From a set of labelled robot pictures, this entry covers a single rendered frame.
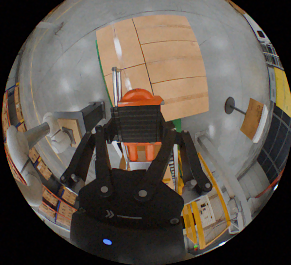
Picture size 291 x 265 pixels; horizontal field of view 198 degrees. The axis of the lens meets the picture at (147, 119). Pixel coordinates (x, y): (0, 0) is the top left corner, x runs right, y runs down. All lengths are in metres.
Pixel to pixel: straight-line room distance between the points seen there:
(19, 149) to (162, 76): 1.13
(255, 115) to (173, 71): 1.45
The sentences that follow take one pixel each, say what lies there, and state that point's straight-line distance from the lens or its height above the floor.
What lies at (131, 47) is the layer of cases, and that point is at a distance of 0.95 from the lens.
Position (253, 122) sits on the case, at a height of 0.86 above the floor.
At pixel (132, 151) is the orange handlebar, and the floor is 1.27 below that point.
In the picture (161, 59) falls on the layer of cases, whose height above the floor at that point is 0.54.
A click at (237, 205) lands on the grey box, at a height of 1.63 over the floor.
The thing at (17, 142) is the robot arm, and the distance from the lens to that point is 0.54.
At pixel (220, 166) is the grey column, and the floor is 0.87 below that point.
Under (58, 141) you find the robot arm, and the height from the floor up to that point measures 0.99.
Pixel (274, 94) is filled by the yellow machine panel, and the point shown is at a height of 0.53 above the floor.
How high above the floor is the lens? 1.43
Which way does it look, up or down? 66 degrees down
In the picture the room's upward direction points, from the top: 175 degrees clockwise
